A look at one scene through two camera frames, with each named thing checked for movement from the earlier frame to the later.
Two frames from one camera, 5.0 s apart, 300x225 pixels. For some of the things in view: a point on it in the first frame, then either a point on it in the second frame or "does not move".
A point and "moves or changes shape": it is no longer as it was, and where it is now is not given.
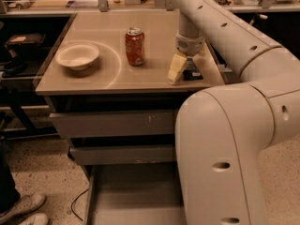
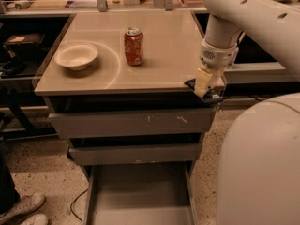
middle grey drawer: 104,155 does not move
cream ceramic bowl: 77,56 does not move
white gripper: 189,44 to 217,56
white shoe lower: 37,218 does not move
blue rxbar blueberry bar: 191,72 moves or changes shape
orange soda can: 135,46 does not move
